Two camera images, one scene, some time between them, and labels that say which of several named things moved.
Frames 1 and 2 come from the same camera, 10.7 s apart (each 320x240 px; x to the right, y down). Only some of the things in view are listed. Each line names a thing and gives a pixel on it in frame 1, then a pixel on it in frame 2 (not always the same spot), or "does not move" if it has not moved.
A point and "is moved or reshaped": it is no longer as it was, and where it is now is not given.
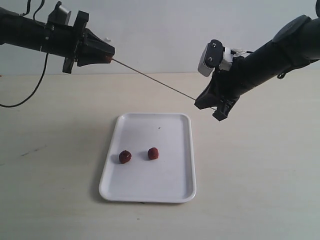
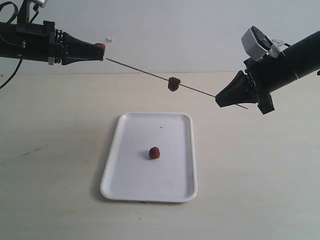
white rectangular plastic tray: x=170 y=178 does not move
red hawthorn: x=125 y=156 is moved or reshaped
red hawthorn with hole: x=108 y=58 to x=173 y=83
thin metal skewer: x=154 y=79 to x=166 y=79
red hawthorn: x=153 y=153 does not move
